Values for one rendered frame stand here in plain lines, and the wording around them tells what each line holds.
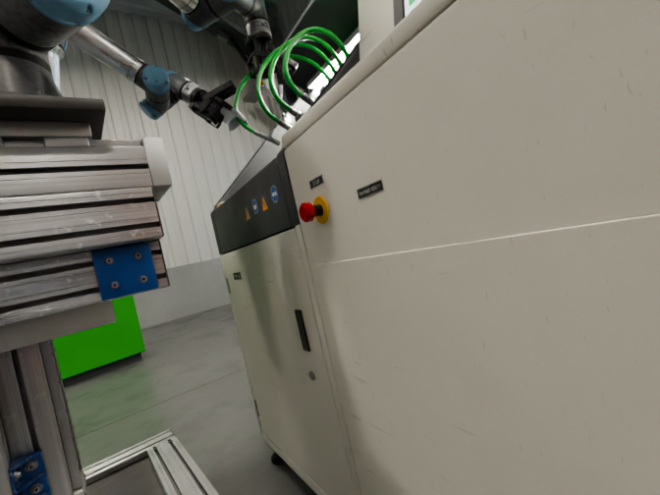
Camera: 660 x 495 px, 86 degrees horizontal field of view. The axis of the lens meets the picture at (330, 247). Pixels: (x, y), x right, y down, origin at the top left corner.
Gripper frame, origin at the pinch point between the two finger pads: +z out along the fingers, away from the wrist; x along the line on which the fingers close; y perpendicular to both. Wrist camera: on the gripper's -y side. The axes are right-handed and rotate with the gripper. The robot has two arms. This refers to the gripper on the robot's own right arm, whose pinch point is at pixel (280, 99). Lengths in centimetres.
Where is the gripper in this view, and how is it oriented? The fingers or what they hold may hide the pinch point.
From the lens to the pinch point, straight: 126.3
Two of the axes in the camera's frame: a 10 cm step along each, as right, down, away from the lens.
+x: 5.1, -1.1, -8.5
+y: -8.3, 1.9, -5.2
